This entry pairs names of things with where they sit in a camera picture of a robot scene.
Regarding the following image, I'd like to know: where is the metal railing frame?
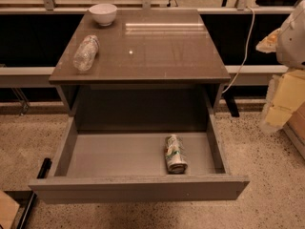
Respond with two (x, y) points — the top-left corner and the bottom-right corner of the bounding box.
(0, 0), (305, 16)

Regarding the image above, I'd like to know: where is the grey cabinet with glossy top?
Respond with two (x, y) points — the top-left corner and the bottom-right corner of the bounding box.
(50, 10), (229, 133)

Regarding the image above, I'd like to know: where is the wooden board corner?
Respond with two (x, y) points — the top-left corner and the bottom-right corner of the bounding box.
(0, 191), (20, 229)

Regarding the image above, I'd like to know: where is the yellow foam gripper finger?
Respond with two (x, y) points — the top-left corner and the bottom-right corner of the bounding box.
(260, 70), (305, 134)
(255, 29), (280, 53)

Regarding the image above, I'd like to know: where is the white ceramic bowl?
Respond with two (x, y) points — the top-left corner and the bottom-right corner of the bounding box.
(89, 4), (117, 26)

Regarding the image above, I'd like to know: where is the clear plastic water bottle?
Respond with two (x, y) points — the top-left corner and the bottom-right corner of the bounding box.
(72, 35), (99, 72)

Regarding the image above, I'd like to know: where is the black bar on floor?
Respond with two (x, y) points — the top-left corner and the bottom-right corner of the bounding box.
(15, 157), (52, 229)

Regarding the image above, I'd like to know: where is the crushed 7up can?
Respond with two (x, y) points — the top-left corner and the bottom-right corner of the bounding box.
(165, 135), (188, 174)

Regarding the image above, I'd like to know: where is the open grey top drawer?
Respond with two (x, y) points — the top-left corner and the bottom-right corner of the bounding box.
(29, 115), (249, 203)

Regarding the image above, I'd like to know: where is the wooden box at right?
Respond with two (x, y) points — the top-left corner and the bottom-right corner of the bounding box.
(284, 102), (305, 159)

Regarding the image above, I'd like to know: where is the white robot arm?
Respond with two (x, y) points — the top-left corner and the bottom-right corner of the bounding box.
(255, 1), (305, 133)

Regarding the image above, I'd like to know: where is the white power cable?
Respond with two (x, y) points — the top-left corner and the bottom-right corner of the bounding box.
(221, 6), (256, 94)

